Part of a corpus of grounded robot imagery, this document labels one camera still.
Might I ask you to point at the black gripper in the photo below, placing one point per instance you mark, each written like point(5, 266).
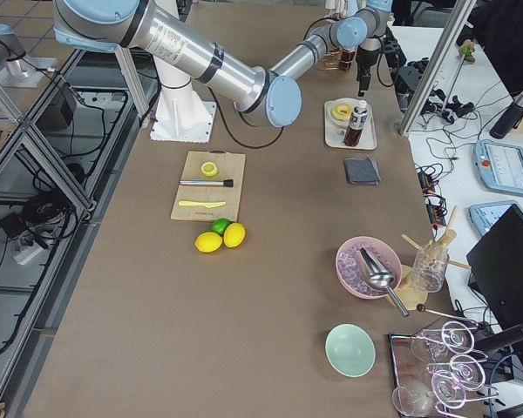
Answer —
point(365, 59)

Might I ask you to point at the tea bottle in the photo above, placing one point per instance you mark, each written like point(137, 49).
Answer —
point(356, 124)
point(346, 59)

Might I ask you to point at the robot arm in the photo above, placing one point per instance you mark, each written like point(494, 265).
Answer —
point(260, 96)

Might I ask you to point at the cream serving tray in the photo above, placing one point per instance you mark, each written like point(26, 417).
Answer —
point(334, 129)

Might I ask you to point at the glazed donut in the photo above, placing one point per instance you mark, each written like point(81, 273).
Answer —
point(342, 112)

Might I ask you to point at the white round plate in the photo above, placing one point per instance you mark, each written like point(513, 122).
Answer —
point(329, 105)

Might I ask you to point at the black teleoperation device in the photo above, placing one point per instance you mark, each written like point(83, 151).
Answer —
point(406, 82)

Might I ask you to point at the grey folded cloth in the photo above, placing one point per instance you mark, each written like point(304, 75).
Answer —
point(362, 171)

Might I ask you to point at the black thermos bottle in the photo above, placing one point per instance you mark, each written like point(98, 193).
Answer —
point(510, 118)

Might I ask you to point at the wooden cutting board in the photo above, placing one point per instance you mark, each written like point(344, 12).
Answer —
point(231, 166)

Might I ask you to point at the blue teach pendant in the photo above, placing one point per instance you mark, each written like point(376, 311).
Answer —
point(500, 166)
point(485, 215)

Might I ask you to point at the steel muddler black tip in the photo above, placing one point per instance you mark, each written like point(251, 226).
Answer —
point(207, 182)

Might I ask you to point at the half lemon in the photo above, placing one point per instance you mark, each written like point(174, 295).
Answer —
point(209, 169)

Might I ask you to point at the pink bowl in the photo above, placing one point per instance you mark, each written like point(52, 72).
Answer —
point(383, 252)

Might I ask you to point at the clear ice cubes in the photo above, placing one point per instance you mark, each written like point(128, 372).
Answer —
point(350, 275)

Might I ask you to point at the clear glass jar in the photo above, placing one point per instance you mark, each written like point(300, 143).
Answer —
point(428, 272)

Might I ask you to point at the steel ice scoop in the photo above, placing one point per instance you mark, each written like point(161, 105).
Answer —
point(378, 276)

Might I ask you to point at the whole yellow lemon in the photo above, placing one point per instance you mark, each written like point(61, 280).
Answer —
point(234, 234)

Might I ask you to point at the green lime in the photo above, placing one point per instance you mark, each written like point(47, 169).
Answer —
point(220, 225)

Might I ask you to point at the yellow plastic knife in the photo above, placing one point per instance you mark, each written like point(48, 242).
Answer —
point(190, 203)

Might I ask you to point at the black monitor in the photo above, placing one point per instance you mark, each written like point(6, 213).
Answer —
point(497, 273)

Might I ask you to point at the green bowl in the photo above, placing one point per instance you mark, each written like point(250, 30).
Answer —
point(350, 350)

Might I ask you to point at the wine glass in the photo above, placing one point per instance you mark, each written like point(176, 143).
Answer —
point(413, 399)
point(440, 344)
point(463, 368)
point(448, 390)

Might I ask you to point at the black glass holder stand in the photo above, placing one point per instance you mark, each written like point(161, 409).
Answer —
point(500, 396)

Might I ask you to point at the copper wire bottle rack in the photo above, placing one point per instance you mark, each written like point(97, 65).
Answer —
point(330, 60)

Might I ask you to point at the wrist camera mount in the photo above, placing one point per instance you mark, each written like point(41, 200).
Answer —
point(394, 54)

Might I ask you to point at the aluminium frame post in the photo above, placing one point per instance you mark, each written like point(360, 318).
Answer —
point(453, 27)

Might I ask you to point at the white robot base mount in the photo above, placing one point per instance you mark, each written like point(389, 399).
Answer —
point(181, 116)

